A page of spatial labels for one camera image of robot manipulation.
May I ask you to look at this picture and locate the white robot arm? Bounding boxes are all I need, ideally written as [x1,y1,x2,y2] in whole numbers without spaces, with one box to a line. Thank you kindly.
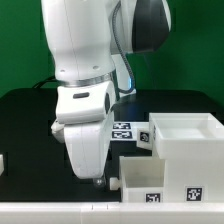
[41,0,171,186]

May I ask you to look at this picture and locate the white drawer cabinet frame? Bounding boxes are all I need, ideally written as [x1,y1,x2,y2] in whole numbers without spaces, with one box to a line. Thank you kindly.
[149,113,224,203]

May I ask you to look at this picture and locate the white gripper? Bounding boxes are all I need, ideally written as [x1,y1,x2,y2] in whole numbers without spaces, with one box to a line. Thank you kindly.
[56,81,115,188]

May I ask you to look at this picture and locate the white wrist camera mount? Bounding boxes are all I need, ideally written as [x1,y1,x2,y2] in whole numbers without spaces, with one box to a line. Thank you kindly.
[51,120,65,143]

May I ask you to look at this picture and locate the white left barrier block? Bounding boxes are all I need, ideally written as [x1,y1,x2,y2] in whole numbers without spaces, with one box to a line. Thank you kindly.
[0,154,4,176]

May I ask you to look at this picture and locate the black base cables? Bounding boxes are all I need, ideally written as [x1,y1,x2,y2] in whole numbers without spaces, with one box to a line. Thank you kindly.
[31,75,58,90]

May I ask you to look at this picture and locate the white paper marker sheet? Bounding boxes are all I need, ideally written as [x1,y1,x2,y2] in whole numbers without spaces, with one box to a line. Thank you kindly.
[111,122,149,141]

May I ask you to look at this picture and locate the grey corrugated arm hose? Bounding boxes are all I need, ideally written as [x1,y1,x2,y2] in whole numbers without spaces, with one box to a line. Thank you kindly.
[111,3,136,95]

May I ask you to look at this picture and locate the white front barrier rail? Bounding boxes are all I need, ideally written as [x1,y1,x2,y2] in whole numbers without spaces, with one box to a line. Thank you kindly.
[0,203,224,224]

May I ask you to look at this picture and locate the white drawer box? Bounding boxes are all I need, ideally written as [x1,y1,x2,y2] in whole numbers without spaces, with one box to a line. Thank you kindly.
[136,129,153,151]
[109,156,165,203]

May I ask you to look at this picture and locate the white drawer box front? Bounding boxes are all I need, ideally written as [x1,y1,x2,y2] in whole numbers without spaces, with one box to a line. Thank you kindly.
[136,129,153,151]

